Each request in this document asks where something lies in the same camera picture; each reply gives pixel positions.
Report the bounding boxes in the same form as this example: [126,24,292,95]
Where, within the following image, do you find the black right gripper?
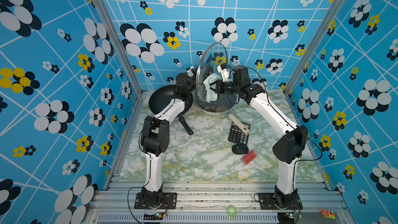
[208,80,241,96]

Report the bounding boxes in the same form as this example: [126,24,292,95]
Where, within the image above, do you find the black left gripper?
[184,65,211,96]

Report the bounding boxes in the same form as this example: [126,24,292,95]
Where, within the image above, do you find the light green microfiber cloth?
[203,73,221,103]

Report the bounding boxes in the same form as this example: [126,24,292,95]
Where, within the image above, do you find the glass pot lid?
[196,42,228,101]
[194,93,238,115]

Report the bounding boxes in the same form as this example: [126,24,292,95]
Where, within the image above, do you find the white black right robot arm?
[214,64,308,210]

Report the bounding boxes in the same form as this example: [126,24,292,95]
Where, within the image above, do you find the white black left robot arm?
[139,73,196,207]

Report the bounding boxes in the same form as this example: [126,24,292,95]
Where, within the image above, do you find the black frying pan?
[149,85,194,135]

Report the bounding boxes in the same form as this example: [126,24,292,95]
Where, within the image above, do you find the beige plastic scraper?
[229,114,250,135]

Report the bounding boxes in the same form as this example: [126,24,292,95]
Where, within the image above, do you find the black calculator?
[228,122,249,145]

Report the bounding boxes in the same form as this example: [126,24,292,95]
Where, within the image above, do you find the black computer mouse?
[232,144,249,155]

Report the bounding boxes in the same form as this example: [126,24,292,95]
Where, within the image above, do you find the red items in bag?
[240,150,257,166]

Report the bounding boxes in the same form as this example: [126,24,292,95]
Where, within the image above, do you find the green tape roll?
[227,205,237,218]

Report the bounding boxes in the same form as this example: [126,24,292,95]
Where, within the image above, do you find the right green circuit board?
[278,213,295,224]

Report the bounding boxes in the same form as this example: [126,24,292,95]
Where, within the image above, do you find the orange toy car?
[320,209,336,219]

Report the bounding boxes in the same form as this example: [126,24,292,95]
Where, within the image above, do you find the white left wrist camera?
[186,66,197,77]

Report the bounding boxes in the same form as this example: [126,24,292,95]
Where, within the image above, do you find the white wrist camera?
[186,66,197,77]
[217,63,231,82]

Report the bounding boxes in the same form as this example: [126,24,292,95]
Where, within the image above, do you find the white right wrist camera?
[217,63,231,82]

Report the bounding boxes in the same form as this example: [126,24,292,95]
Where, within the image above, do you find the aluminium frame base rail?
[86,176,354,224]

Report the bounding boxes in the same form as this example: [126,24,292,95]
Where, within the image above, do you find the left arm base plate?
[134,192,178,209]

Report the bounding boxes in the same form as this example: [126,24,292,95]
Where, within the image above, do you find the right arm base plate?
[255,192,303,211]

